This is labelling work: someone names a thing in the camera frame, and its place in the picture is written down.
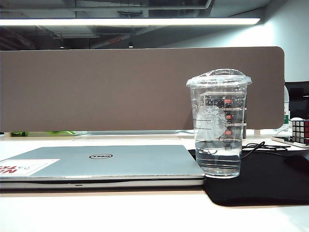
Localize black monitor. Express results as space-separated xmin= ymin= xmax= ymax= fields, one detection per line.
xmin=284 ymin=81 xmax=309 ymax=120

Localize black mouse cable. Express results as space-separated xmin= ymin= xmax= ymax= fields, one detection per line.
xmin=240 ymin=141 xmax=292 ymax=160

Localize clear bottle with green label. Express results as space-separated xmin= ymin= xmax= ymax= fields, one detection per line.
xmin=282 ymin=84 xmax=292 ymax=126

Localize black mouse pad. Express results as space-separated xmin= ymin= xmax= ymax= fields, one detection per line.
xmin=187 ymin=148 xmax=309 ymax=207

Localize brown desk divider panel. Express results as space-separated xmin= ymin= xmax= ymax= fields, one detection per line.
xmin=0 ymin=46 xmax=285 ymax=132

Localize clear plastic Starbucks cup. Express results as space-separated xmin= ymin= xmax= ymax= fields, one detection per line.
xmin=185 ymin=69 xmax=253 ymax=179

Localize silver Dell laptop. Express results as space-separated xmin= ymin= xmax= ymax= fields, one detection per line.
xmin=0 ymin=144 xmax=206 ymax=190

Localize white three-drawer desk organizer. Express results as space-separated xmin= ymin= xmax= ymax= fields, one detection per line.
xmin=242 ymin=106 xmax=248 ymax=140

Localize Rubik's cube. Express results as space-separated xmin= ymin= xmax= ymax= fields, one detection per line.
xmin=291 ymin=119 xmax=309 ymax=145

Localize white flat device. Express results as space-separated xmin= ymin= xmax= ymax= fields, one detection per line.
xmin=270 ymin=135 xmax=309 ymax=148

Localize white cable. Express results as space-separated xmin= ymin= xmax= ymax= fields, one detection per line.
xmin=274 ymin=124 xmax=293 ymax=134

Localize bright green object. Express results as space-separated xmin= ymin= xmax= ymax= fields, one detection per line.
xmin=44 ymin=130 xmax=76 ymax=137

